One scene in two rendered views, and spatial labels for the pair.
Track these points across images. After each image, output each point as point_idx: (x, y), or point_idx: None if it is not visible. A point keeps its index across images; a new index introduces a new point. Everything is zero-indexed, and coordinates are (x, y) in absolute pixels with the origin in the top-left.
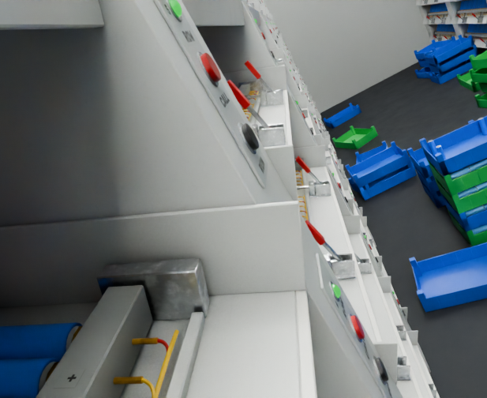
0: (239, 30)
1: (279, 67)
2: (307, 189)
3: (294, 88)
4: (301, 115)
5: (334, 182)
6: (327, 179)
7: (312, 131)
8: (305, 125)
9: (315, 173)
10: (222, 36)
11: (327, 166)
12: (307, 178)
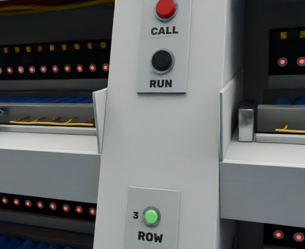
0: None
1: None
2: None
3: None
4: (143, 4)
5: (96, 211)
6: (19, 146)
7: (153, 58)
8: (112, 26)
9: (74, 142)
10: None
11: (167, 189)
12: (62, 135)
